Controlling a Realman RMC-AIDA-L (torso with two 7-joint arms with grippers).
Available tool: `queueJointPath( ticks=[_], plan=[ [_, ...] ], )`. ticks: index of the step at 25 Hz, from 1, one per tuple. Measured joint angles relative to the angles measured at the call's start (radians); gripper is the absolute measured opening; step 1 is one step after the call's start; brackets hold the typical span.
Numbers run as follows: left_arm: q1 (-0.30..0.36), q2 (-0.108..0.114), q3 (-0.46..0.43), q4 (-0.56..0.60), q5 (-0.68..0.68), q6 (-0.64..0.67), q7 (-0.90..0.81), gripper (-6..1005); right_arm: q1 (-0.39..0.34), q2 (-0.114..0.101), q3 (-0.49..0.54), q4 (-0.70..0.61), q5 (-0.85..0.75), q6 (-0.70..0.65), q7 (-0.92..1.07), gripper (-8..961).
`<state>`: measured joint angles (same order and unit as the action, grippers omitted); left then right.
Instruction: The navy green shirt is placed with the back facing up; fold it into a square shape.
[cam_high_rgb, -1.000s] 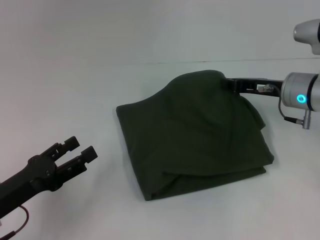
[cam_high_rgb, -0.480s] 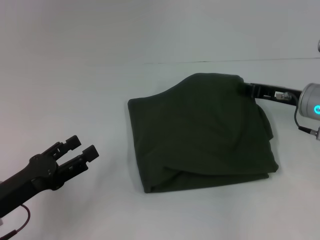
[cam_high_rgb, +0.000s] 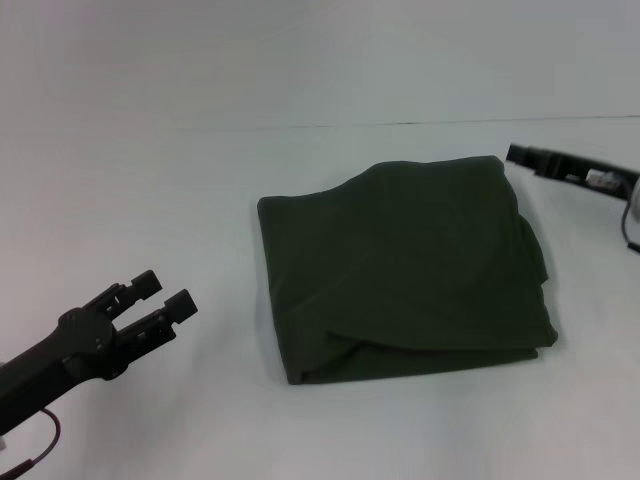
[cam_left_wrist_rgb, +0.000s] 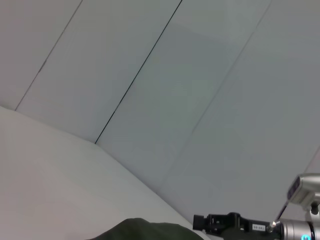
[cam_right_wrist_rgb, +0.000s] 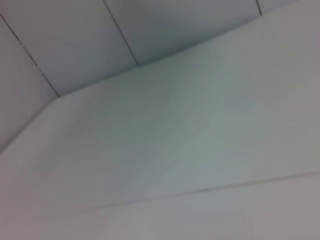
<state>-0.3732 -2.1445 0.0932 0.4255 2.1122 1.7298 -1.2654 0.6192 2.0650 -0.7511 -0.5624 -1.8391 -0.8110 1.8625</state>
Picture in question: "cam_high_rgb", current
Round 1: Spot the dark green shirt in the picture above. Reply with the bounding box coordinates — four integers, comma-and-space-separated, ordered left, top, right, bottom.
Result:
257, 154, 560, 386

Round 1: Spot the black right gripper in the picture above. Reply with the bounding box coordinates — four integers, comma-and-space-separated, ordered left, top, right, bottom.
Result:
505, 143, 640, 200

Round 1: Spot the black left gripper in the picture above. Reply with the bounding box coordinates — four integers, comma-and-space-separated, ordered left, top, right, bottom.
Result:
0, 269, 199, 437

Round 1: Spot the right arm connector cable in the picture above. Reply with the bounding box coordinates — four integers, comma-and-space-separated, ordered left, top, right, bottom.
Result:
619, 189, 640, 252

